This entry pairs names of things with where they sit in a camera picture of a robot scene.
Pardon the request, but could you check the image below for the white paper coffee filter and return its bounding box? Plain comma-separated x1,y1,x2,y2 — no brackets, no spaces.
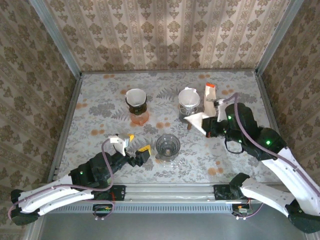
124,88,147,106
185,112,210,135
178,87,201,109

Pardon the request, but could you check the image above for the grey slotted cable duct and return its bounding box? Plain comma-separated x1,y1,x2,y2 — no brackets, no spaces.
46,203,235,214

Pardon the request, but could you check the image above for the orange coffee server carafe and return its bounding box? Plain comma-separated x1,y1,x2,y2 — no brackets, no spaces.
129,111,150,127

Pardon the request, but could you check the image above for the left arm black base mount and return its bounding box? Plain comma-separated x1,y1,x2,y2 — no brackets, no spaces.
81,184,126,202

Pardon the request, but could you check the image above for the right small connector board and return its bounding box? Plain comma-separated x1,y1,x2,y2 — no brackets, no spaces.
231,203,252,217

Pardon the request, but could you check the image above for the aluminium frame post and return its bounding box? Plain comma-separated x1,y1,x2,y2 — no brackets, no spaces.
254,0,302,77
29,0,84,79

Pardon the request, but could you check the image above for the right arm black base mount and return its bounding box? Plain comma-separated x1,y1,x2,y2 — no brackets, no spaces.
213,184,261,201

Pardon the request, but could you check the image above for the bag of paper coffee filters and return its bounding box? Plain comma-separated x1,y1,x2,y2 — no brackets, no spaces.
203,83,218,118

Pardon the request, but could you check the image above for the left small connector board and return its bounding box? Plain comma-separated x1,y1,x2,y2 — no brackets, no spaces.
92,203,113,218

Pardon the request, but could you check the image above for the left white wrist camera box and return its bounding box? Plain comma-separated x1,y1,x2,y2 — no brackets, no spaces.
109,134,130,156

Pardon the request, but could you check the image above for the aluminium front mounting rail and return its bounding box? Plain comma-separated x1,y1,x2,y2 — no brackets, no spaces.
37,183,305,203

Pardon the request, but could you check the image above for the small connector board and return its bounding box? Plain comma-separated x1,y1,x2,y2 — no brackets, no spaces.
231,203,252,217
92,203,113,218

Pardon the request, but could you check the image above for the green plastic coffee dripper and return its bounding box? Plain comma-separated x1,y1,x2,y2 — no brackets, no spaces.
127,101,148,116

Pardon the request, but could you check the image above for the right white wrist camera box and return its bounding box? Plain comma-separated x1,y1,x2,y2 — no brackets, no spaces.
214,98,228,123

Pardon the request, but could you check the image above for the aluminium table side rail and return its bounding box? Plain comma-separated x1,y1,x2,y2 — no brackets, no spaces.
254,74,297,182
46,74,85,185

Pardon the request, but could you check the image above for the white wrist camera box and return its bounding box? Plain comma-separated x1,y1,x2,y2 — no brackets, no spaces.
214,98,228,123
109,134,130,156

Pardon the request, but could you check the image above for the smoke grey coffee dripper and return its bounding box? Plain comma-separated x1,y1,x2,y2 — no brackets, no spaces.
155,133,181,161

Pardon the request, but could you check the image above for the grey carafe with brown handle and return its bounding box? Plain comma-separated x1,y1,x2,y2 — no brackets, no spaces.
178,107,198,131

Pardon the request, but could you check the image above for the aluminium table back rail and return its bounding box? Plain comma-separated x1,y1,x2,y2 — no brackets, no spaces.
81,69,257,75

